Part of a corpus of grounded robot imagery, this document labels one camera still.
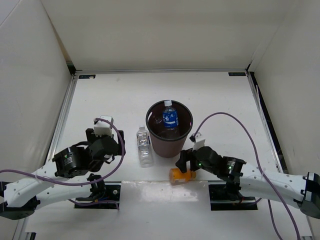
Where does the orange drink bottle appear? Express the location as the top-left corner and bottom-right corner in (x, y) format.
(169, 168), (196, 185)

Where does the clear plastic bottle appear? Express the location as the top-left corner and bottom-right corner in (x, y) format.
(151, 116), (180, 139)

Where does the clear water bottle white label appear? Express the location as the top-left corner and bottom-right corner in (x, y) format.
(136, 125), (153, 168)

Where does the clear bottle blue label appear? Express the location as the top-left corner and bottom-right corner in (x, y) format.
(162, 100), (179, 129)

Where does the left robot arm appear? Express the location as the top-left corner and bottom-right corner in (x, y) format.
(0, 128), (126, 220)

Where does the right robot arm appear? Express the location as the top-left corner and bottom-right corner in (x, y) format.
(175, 146), (320, 219)

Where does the brown plastic waste bin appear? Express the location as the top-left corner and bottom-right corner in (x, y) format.
(145, 100), (194, 158)

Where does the left dark corner label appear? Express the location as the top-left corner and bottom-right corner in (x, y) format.
(78, 74), (96, 79)

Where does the dark corner label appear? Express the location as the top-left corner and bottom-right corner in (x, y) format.
(228, 72), (246, 77)
(78, 74), (96, 79)

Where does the right dark corner label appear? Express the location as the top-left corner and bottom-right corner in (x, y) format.
(228, 72), (246, 77)

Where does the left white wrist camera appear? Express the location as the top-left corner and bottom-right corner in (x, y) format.
(93, 115), (114, 137)

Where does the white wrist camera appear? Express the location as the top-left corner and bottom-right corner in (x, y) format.
(93, 115), (114, 137)
(189, 132), (206, 151)

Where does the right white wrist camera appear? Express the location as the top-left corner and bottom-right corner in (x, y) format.
(189, 132), (206, 151)

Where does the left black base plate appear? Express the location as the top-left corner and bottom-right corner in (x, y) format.
(74, 181), (122, 210)

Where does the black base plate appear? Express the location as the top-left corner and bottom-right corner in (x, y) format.
(208, 184), (258, 211)
(74, 181), (122, 210)

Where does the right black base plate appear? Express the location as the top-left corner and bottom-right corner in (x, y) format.
(208, 184), (258, 211)

